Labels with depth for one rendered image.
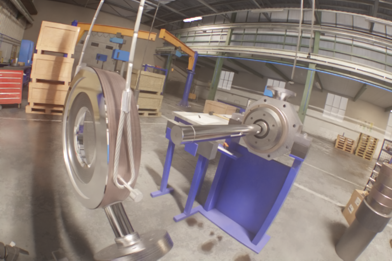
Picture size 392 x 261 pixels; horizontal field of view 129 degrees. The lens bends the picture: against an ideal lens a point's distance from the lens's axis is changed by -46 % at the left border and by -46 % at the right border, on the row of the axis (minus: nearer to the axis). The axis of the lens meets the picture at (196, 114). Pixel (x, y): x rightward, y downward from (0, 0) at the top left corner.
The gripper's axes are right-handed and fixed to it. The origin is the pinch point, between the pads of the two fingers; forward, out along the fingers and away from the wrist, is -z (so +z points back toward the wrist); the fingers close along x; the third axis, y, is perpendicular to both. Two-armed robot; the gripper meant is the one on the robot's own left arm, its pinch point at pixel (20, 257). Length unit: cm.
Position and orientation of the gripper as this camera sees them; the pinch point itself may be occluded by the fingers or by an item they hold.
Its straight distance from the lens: 112.9
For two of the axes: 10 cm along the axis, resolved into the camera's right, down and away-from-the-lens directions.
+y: -8.4, -1.9, 5.1
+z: -2.6, -6.8, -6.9
